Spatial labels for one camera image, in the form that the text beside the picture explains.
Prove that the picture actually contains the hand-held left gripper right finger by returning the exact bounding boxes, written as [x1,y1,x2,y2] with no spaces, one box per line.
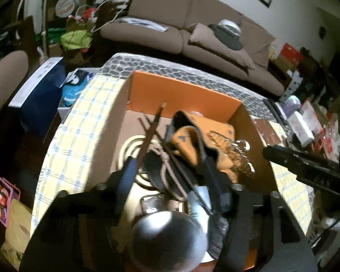
[202,159,319,272]

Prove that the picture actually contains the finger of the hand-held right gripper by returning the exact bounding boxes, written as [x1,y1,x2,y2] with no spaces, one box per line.
[262,144,304,174]

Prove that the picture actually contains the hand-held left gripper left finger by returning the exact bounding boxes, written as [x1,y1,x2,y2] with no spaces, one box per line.
[18,154,141,272]

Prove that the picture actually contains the white spray can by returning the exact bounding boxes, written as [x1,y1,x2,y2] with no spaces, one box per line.
[185,185,213,233]

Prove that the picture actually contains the black round pouch tan cord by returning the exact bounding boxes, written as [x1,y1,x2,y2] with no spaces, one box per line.
[143,144,193,202]

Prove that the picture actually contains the grey felt strip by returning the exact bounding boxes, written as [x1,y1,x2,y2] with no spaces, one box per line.
[207,215,230,258]

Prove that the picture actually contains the orange cardboard box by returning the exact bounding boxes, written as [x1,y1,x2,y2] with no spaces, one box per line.
[98,70,278,271]

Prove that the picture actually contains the brown leather mat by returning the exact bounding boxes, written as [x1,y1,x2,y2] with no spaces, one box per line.
[252,118,282,148]

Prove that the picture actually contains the red snack packets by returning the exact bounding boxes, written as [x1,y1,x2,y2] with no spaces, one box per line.
[314,127,340,159]

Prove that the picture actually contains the white tissue box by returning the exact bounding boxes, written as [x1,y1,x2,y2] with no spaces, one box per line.
[287,111,315,145]

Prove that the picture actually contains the black remote control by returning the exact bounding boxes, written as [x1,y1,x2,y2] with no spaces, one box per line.
[272,102,289,126]
[262,99,284,122]

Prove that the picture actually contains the red white plastic packet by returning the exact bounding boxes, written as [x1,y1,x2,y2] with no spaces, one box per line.
[300,100,323,132]

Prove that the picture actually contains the lilac round container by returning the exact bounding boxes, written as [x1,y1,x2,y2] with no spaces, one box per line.
[285,96,302,111]

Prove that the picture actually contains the yellow checked tablecloth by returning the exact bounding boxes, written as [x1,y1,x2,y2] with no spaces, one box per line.
[30,75,313,238]

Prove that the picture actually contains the blue plastic bag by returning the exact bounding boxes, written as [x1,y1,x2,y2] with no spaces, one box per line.
[61,69,90,107]

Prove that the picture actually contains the red cardboard box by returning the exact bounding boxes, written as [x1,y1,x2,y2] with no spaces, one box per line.
[280,43,305,63]

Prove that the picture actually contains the dark blue white carton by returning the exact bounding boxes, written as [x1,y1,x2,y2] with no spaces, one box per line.
[8,57,67,142]

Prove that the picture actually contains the beige paper bag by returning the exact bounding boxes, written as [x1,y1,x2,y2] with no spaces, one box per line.
[1,198,34,270]

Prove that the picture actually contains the pink toy packaging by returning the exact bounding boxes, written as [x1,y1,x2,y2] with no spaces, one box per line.
[0,177,20,228]

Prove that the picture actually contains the black round pad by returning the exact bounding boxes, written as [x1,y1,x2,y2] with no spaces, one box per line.
[208,24,244,50]

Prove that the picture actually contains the brown cushion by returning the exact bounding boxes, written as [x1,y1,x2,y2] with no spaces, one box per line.
[188,23,256,70]

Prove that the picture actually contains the green bag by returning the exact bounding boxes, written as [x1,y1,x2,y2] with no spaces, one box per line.
[60,30,92,52]

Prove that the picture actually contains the white round cap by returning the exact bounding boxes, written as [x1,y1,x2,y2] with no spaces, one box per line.
[218,19,241,34]

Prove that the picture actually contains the white papers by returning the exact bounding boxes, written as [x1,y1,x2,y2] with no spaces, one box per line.
[117,17,168,32]

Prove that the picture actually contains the brown padded chair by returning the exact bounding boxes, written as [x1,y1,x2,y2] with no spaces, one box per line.
[0,50,29,125]

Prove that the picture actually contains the brown sofa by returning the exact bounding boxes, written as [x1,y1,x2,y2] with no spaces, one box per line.
[99,0,285,97]

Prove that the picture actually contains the white pole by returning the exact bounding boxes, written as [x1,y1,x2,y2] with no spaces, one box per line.
[23,0,50,57]

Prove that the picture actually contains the round printed plaque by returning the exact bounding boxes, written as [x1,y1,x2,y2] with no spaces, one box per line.
[55,0,75,19]

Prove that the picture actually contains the white charger cable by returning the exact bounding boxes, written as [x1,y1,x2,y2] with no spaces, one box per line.
[75,0,129,33]

